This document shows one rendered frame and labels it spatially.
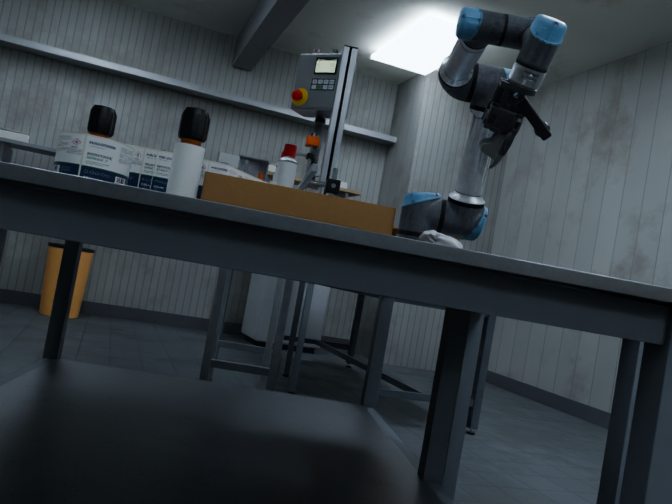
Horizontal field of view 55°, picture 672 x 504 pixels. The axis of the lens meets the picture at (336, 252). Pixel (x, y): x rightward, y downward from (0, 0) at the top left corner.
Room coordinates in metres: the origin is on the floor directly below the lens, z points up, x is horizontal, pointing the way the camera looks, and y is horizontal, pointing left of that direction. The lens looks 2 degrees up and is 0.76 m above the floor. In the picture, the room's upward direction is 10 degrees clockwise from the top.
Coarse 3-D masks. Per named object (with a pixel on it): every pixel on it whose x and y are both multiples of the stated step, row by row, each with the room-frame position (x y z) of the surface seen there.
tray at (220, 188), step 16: (208, 176) 0.84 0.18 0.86; (224, 176) 0.84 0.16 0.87; (208, 192) 0.84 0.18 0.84; (224, 192) 0.85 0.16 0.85; (240, 192) 0.85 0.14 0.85; (256, 192) 0.85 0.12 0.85; (272, 192) 0.85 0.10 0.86; (288, 192) 0.86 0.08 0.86; (304, 192) 0.86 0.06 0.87; (256, 208) 0.85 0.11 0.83; (272, 208) 0.85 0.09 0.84; (288, 208) 0.86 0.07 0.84; (304, 208) 0.86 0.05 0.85; (320, 208) 0.86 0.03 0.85; (336, 208) 0.86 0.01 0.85; (352, 208) 0.87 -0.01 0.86; (368, 208) 0.87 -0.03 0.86; (384, 208) 0.87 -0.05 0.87; (336, 224) 0.87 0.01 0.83; (352, 224) 0.87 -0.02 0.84; (368, 224) 0.87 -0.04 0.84; (384, 224) 0.87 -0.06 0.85
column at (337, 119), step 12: (348, 48) 2.03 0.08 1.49; (348, 60) 2.04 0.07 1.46; (348, 72) 2.04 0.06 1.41; (348, 84) 2.04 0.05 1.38; (336, 96) 2.03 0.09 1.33; (348, 96) 2.04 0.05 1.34; (336, 108) 2.03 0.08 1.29; (336, 120) 2.04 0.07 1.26; (336, 132) 2.04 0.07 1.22; (336, 144) 2.04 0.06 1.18; (324, 156) 2.03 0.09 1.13; (336, 156) 2.04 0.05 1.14; (324, 168) 2.03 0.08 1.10; (324, 180) 2.03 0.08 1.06; (324, 192) 2.04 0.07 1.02
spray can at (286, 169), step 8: (288, 144) 1.67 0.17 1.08; (288, 152) 1.67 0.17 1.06; (280, 160) 1.67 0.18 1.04; (288, 160) 1.66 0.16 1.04; (280, 168) 1.66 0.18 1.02; (288, 168) 1.66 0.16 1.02; (296, 168) 1.68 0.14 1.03; (280, 176) 1.66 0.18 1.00; (288, 176) 1.66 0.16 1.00; (280, 184) 1.66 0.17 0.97; (288, 184) 1.66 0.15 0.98
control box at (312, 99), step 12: (300, 60) 2.10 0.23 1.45; (312, 60) 2.08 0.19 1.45; (300, 72) 2.10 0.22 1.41; (312, 72) 2.08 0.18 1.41; (336, 72) 2.04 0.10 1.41; (300, 84) 2.10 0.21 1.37; (336, 84) 2.03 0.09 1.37; (312, 96) 2.07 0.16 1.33; (324, 96) 2.05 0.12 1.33; (300, 108) 2.10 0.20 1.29; (312, 108) 2.07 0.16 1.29; (324, 108) 2.05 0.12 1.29; (348, 108) 2.11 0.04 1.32
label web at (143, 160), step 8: (128, 144) 2.05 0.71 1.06; (136, 152) 2.05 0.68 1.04; (144, 152) 2.05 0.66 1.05; (152, 152) 2.05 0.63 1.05; (136, 160) 2.05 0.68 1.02; (144, 160) 2.05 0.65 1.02; (152, 160) 2.05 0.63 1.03; (136, 168) 2.05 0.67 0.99; (144, 168) 2.05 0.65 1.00; (152, 168) 2.05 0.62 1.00; (136, 176) 2.05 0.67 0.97; (144, 176) 2.05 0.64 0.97; (128, 184) 2.05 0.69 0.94; (136, 184) 2.05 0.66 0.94; (144, 184) 2.05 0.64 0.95
